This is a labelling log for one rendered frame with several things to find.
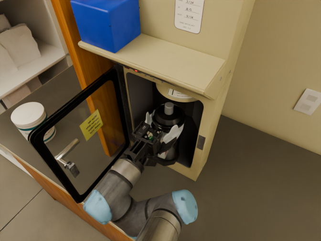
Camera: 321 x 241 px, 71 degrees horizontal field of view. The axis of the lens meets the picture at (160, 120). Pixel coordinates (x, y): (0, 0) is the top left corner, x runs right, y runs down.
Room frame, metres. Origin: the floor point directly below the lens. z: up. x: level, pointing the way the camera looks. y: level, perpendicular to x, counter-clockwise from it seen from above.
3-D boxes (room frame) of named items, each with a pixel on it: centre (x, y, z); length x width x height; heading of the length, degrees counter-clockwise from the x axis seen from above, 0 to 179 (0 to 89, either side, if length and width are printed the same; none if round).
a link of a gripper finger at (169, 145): (0.39, -0.01, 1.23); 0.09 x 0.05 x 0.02; 124
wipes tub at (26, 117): (0.64, 0.56, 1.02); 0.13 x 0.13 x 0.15
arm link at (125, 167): (0.29, 0.09, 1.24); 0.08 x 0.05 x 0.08; 59
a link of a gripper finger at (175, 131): (0.42, -0.04, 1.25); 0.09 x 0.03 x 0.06; 124
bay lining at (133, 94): (0.59, -0.07, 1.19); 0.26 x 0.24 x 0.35; 59
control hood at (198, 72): (0.43, 0.03, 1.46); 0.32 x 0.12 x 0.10; 59
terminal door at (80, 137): (0.42, 0.21, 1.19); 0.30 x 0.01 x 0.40; 148
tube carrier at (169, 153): (0.47, -0.02, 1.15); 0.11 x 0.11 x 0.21
